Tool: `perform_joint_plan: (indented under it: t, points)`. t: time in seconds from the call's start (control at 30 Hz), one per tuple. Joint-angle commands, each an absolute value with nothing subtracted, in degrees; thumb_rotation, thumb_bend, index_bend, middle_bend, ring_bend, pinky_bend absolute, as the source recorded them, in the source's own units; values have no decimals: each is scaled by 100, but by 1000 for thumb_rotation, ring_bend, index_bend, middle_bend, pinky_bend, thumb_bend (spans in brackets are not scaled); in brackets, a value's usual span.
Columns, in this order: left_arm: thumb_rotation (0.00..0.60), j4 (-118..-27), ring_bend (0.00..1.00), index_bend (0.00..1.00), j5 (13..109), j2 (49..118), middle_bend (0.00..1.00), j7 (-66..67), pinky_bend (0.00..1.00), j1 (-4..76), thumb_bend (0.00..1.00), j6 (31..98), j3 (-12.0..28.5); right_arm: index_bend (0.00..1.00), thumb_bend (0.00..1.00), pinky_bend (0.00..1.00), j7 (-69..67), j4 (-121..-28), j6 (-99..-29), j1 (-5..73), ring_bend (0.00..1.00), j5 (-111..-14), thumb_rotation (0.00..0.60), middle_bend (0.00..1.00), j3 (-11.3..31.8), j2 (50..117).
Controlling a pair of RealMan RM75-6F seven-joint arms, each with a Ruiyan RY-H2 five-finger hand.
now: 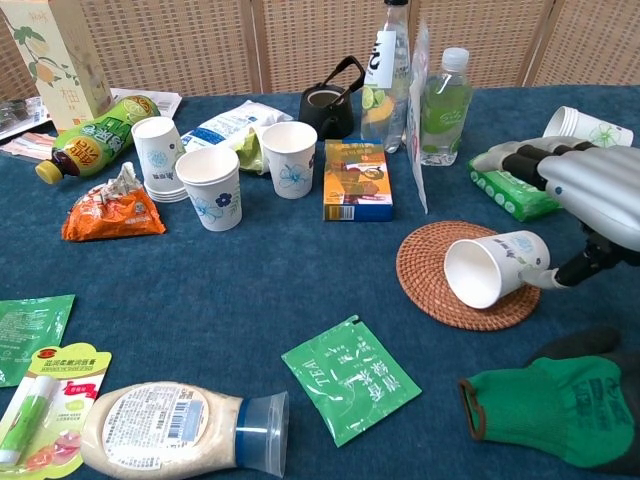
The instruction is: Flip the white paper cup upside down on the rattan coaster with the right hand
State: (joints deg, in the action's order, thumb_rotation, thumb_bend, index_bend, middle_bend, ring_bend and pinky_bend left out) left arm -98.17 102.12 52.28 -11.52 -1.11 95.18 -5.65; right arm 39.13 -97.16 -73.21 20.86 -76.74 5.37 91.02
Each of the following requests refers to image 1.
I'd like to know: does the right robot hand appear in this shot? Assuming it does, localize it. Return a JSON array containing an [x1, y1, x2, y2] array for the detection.
[[472, 137, 640, 290]]

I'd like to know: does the white paper cup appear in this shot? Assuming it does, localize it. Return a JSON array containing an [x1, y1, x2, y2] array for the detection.
[[443, 230, 551, 309]]

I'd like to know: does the green flower cup stack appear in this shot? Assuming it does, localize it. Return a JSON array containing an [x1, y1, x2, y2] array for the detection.
[[543, 105, 635, 149]]

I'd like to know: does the blue flower paper cup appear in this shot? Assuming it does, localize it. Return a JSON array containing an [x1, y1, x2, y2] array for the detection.
[[174, 146, 243, 232], [261, 121, 319, 200]]

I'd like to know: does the upturned paper cup stack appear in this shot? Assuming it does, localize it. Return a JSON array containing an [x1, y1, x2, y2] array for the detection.
[[131, 116, 190, 204]]

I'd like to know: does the green wet wipes pack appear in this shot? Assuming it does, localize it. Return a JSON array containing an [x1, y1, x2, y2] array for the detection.
[[468, 152, 564, 223]]

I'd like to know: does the water bottle white cap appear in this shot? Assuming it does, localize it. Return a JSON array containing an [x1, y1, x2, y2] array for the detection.
[[419, 47, 474, 167]]

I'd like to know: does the clear standing plastic package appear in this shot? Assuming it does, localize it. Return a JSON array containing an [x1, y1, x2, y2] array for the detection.
[[405, 19, 431, 215]]

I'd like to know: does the woven rattan coaster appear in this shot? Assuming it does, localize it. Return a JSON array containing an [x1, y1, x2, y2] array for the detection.
[[396, 221, 542, 332]]

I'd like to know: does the clear soda bottle black cap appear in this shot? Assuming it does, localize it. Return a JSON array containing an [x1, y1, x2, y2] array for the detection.
[[360, 0, 412, 154]]

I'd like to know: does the green black work glove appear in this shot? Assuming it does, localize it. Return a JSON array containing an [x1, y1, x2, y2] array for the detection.
[[458, 327, 640, 476]]

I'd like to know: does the orange blue tea box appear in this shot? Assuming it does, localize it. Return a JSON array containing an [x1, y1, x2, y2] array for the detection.
[[323, 138, 394, 222]]

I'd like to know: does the black teapot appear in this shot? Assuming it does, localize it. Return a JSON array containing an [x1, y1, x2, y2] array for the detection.
[[298, 55, 366, 141]]

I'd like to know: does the green tea sachet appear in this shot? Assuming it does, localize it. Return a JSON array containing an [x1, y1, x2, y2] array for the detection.
[[281, 314, 423, 448]]

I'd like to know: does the yellow-green crumpled packet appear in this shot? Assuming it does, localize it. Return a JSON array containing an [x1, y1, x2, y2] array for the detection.
[[234, 128, 271, 175]]

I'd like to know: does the white blue tissue packet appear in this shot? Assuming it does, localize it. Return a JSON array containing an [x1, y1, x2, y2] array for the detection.
[[180, 99, 295, 151]]

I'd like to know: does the bamboo folding screen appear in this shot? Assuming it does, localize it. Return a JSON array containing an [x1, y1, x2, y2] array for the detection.
[[0, 0, 640, 101]]

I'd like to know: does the orange snack bag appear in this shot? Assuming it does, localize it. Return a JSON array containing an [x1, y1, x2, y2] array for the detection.
[[61, 162, 167, 243]]

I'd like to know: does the green tea drink bottle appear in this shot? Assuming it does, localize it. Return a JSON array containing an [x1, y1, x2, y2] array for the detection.
[[34, 94, 161, 186]]

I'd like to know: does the mayonnaise squeeze bottle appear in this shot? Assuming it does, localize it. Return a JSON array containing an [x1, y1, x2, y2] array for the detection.
[[79, 382, 290, 480]]

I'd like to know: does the tall yellow carton box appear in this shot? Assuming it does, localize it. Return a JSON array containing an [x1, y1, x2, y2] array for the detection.
[[0, 0, 115, 134]]

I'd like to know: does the orange white flat packet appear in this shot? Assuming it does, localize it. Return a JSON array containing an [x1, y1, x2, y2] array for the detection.
[[0, 132, 56, 161]]

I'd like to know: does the lip balm blister pack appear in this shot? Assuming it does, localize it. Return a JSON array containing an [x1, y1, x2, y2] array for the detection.
[[0, 342, 112, 480]]

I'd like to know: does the green sachet with window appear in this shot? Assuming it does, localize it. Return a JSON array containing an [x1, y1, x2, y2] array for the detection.
[[0, 294, 76, 388]]

